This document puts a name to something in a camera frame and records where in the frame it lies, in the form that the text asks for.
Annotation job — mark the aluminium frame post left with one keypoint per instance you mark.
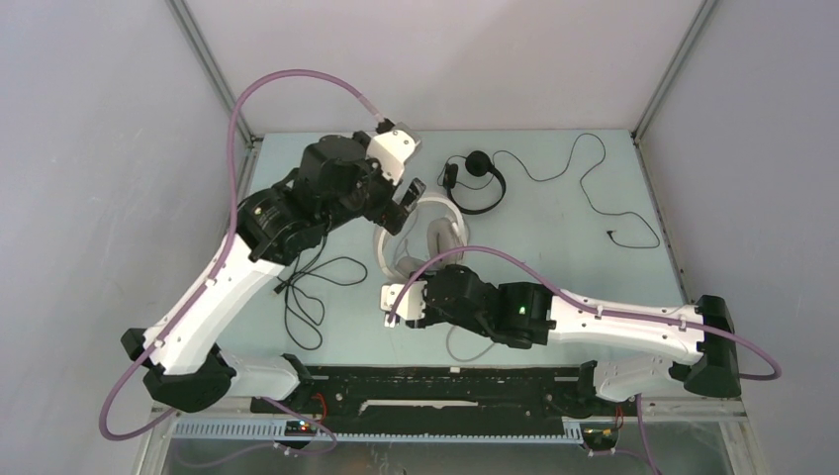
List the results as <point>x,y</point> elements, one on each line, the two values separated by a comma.
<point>195,39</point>

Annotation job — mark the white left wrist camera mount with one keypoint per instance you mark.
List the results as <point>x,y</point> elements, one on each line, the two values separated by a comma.
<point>393,146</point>

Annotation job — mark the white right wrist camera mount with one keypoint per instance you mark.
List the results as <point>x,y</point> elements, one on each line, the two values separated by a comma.
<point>410,309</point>

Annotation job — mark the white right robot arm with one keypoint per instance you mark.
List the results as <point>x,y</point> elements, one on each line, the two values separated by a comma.
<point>688,344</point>

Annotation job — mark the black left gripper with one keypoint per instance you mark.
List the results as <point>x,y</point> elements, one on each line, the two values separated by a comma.
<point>390,214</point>

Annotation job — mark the white slotted cable duct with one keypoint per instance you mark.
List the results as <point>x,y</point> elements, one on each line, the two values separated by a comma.
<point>281,430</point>

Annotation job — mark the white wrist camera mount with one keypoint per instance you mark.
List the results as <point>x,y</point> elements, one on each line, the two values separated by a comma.
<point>410,309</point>
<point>393,146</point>

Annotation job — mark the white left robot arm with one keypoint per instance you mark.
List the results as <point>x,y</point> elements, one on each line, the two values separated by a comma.
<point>185,368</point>

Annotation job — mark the aluminium frame post right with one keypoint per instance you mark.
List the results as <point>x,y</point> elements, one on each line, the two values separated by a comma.
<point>686,46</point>

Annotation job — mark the aluminium frame post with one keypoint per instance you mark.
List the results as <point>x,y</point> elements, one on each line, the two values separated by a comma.
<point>195,39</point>
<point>686,46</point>

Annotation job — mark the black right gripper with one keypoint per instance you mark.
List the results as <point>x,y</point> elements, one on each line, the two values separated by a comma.
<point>429,320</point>

